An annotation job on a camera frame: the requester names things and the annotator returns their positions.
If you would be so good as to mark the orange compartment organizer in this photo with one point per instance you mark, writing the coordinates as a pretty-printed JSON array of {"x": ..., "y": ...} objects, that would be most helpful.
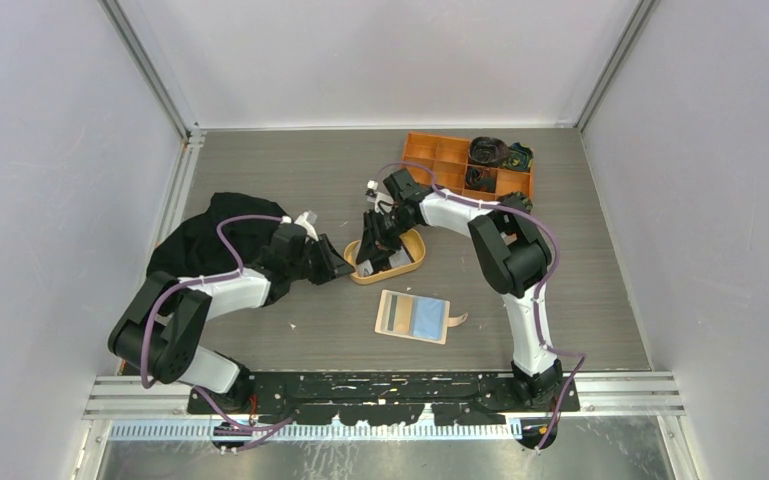
[{"x": 443, "y": 161}]

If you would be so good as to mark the black cloth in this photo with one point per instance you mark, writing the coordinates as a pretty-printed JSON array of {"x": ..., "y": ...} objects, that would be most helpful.
[{"x": 194, "y": 247}]

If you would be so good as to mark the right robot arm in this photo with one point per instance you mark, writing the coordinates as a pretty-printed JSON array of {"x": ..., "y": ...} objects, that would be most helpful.
[{"x": 514, "y": 257}]

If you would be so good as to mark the dark rolled tie top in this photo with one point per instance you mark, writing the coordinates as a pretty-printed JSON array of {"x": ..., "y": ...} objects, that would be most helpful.
[{"x": 488, "y": 151}]

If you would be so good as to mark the beige leather card holder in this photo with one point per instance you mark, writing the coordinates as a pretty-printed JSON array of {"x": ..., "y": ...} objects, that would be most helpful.
[{"x": 431, "y": 319}]

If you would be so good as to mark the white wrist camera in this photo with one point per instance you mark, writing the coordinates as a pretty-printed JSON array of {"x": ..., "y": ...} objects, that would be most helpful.
[
  {"x": 381, "y": 201},
  {"x": 307, "y": 220}
]

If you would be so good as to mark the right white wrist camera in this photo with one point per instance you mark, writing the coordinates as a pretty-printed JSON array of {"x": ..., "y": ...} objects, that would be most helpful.
[{"x": 381, "y": 201}]

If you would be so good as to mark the orange credit card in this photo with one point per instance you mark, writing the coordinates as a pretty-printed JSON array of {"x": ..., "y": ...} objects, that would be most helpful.
[{"x": 398, "y": 312}]

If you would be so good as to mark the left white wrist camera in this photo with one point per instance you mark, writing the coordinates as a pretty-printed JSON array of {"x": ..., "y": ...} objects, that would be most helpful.
[{"x": 307, "y": 220}]

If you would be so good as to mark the green patterned rolled tie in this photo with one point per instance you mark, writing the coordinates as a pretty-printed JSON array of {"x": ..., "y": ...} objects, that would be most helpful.
[{"x": 520, "y": 159}]

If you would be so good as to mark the dark rolled tie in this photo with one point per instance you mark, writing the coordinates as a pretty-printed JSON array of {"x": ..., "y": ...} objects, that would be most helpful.
[
  {"x": 488, "y": 151},
  {"x": 481, "y": 179}
]

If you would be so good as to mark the dark rolled tie middle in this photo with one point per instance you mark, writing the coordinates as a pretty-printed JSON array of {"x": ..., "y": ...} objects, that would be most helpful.
[{"x": 481, "y": 179}]

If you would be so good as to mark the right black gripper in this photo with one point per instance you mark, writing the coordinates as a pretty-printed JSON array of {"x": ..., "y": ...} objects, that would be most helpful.
[{"x": 375, "y": 246}]

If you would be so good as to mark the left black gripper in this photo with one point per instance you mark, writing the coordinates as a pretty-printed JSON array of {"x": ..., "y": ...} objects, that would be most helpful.
[{"x": 332, "y": 263}]

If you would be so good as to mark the yellow oval tray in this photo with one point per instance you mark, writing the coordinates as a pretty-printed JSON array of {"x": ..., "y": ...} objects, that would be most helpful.
[{"x": 365, "y": 274}]

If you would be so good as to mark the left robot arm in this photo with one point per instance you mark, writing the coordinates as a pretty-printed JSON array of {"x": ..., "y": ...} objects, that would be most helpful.
[{"x": 160, "y": 331}]

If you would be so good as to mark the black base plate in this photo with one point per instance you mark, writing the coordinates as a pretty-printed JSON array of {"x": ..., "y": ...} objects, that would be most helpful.
[{"x": 453, "y": 398}]

